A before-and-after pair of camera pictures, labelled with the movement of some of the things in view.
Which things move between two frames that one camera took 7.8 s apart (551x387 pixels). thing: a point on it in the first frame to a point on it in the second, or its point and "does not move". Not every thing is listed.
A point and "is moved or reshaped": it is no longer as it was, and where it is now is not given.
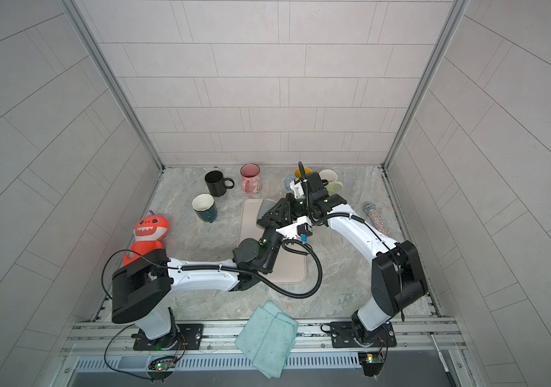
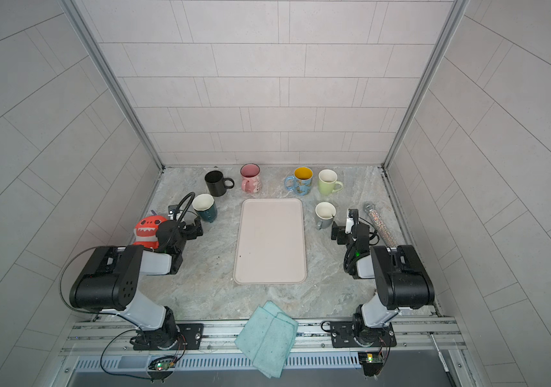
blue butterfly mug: x=296 y=176 does not move
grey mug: x=265 y=206 is moved or reshaped
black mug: x=216 y=183 does not move
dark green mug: x=205 y=206 does not move
